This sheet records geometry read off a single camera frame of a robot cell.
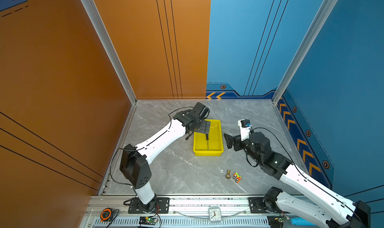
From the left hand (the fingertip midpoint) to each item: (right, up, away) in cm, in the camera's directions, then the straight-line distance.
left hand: (201, 124), depth 83 cm
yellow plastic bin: (+10, -13, +12) cm, 21 cm away
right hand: (+15, -4, -8) cm, 17 cm away
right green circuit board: (+38, -44, -13) cm, 59 cm away
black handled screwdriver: (+4, -10, +14) cm, 18 cm away
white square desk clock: (+6, -41, -13) cm, 44 cm away
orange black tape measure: (-44, -41, -14) cm, 62 cm away
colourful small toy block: (+20, -29, -2) cm, 35 cm away
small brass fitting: (+15, -29, -2) cm, 32 cm away
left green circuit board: (-26, -45, -12) cm, 53 cm away
